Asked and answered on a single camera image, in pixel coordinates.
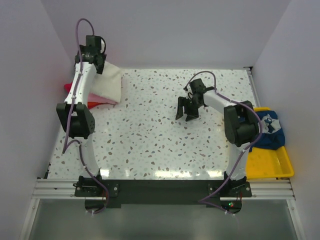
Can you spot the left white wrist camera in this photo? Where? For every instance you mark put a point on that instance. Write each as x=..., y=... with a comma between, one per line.
x=103, y=46

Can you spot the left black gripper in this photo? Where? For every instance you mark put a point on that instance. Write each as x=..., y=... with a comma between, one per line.
x=100, y=68

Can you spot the orange folded t shirt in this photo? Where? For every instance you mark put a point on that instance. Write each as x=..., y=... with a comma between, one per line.
x=91, y=105

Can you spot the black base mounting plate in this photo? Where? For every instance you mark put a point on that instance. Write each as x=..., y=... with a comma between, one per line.
x=115, y=193

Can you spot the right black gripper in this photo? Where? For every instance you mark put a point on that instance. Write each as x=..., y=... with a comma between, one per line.
x=181, y=100

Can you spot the red folded t shirt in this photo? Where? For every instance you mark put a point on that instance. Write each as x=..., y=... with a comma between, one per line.
x=67, y=87

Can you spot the aluminium frame rail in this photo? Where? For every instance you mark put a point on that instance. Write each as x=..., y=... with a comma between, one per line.
x=140, y=139

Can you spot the navy blue t shirt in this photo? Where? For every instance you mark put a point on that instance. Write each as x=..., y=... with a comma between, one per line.
x=273, y=136

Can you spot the pink folded t shirt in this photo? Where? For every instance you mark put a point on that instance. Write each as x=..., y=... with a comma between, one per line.
x=93, y=98

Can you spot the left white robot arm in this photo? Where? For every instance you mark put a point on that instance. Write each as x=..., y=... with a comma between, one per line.
x=75, y=117

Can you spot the cream t shirt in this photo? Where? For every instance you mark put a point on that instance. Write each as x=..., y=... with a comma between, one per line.
x=109, y=83

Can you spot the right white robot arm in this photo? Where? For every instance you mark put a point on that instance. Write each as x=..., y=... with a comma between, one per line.
x=241, y=124

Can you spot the yellow plastic tray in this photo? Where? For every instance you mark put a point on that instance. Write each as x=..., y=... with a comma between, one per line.
x=267, y=163

